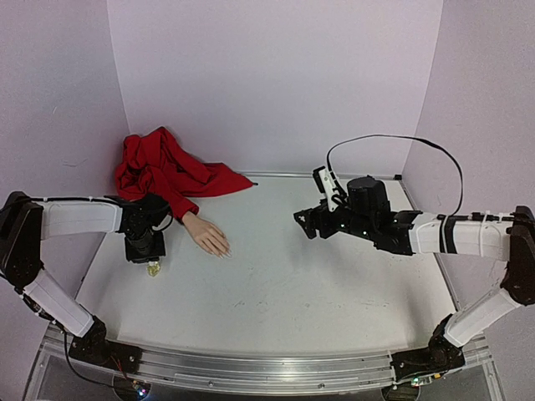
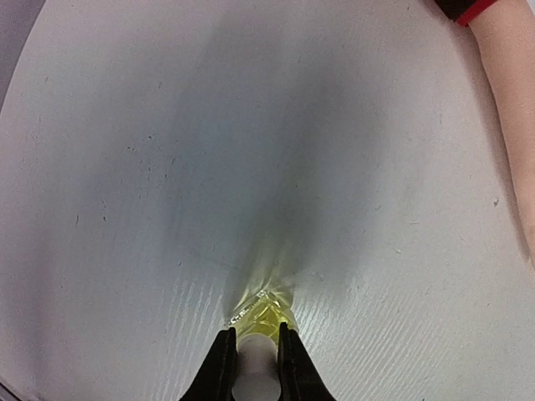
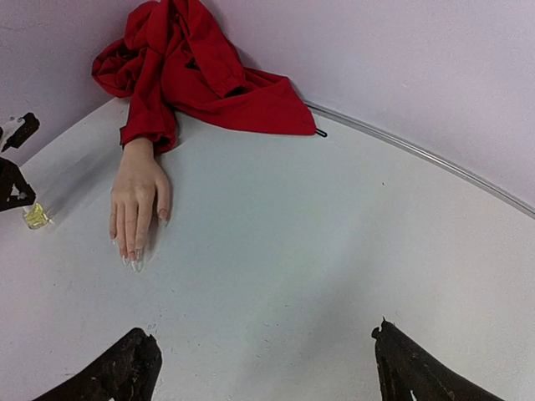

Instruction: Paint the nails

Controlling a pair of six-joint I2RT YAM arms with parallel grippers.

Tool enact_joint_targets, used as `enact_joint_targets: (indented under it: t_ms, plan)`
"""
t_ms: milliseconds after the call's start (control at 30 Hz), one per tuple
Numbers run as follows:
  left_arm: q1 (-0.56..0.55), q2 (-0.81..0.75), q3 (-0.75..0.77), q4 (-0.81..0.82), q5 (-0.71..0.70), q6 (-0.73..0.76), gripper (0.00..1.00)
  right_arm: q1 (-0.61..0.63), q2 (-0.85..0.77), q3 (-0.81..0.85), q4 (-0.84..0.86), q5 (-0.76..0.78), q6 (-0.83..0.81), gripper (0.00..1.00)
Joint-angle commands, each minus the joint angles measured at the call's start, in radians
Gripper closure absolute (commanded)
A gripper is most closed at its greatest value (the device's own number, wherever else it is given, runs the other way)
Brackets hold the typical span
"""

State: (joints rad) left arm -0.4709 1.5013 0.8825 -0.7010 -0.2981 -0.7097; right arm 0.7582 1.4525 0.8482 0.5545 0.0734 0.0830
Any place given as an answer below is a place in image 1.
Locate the right black camera cable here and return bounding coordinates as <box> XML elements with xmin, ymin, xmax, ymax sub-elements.
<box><xmin>325</xmin><ymin>134</ymin><xmax>465</xmax><ymax>216</ymax></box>

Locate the yellow nail polish bottle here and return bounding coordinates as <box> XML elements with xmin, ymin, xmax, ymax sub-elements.
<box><xmin>147</xmin><ymin>261</ymin><xmax>161</xmax><ymax>277</ymax></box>

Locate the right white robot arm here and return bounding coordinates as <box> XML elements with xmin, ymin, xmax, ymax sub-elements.
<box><xmin>293</xmin><ymin>168</ymin><xmax>534</xmax><ymax>383</ymax></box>

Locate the red cloth garment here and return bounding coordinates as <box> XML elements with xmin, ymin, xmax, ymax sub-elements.
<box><xmin>114</xmin><ymin>127</ymin><xmax>253</xmax><ymax>221</ymax></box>

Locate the mannequin hand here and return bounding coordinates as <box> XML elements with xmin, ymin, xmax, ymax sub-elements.
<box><xmin>181</xmin><ymin>211</ymin><xmax>231</xmax><ymax>257</ymax></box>

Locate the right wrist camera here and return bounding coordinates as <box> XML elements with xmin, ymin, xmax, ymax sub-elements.
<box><xmin>313</xmin><ymin>166</ymin><xmax>348</xmax><ymax>212</ymax></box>

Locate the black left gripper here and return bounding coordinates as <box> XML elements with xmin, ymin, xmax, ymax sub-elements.
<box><xmin>125</xmin><ymin>228</ymin><xmax>167</xmax><ymax>265</ymax></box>

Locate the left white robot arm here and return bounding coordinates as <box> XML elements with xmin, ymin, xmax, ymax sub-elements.
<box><xmin>1</xmin><ymin>191</ymin><xmax>171</xmax><ymax>373</ymax></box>

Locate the aluminium front rail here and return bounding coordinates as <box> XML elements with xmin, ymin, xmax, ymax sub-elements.
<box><xmin>38</xmin><ymin>323</ymin><xmax>504</xmax><ymax>400</ymax></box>

